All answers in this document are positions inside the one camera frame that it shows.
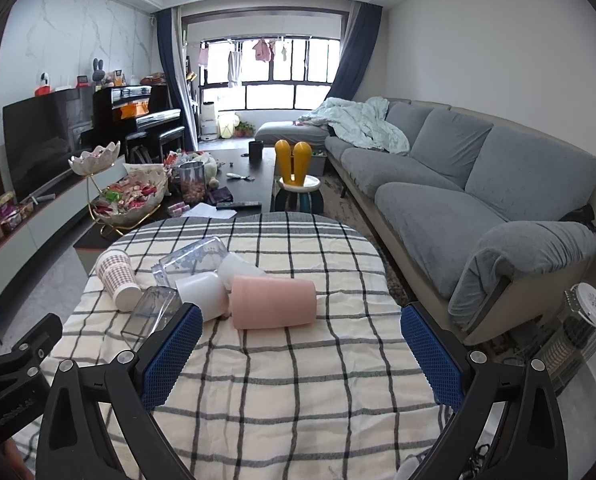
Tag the white air purifier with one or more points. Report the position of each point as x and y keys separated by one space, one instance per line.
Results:
x=208 y=119

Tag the clear square glass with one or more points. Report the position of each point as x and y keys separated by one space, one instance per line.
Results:
x=153 y=311

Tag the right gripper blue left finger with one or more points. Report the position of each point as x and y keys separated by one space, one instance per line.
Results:
x=74 y=439

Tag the grey rabbit plush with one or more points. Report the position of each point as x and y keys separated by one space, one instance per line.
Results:
x=98 y=72

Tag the red dotted paper cup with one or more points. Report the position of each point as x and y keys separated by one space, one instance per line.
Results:
x=115 y=272

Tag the clear snack jar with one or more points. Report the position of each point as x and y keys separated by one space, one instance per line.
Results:
x=192 y=180

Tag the dark coffee table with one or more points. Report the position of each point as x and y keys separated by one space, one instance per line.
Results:
x=248 y=182

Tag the grey sectional sofa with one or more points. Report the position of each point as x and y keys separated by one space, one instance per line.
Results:
x=489 y=221

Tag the gold tiered snack tray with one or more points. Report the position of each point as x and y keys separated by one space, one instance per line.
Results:
x=127 y=203

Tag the black television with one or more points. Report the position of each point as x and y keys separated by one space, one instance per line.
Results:
x=42 y=133

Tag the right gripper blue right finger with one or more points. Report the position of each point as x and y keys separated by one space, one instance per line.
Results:
x=505 y=421

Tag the light green blanket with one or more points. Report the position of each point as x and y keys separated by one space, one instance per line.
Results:
x=362 y=124

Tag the black mug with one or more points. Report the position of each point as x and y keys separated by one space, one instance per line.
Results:
x=255 y=151

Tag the black upright piano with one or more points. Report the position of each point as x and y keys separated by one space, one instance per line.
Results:
x=118 y=112

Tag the blue right curtain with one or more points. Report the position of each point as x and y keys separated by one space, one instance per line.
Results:
x=357 y=49

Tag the electric space heater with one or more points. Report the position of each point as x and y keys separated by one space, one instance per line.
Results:
x=572 y=341

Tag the white tv cabinet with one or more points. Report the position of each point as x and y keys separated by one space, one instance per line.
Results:
x=33 y=234

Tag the white paper sheet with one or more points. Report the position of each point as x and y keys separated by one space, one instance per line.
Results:
x=207 y=211

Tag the black remote control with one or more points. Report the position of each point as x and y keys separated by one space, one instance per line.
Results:
x=238 y=205

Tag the black piano bench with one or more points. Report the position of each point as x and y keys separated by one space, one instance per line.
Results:
x=153 y=146

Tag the blue left curtain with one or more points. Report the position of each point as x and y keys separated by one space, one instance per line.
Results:
x=171 y=58

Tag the clear plastic cup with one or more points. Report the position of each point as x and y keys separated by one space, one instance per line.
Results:
x=205 y=255

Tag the blue curtain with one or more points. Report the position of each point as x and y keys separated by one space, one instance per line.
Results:
x=171 y=58
x=357 y=49

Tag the checked white tablecloth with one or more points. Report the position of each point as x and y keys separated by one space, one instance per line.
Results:
x=341 y=398

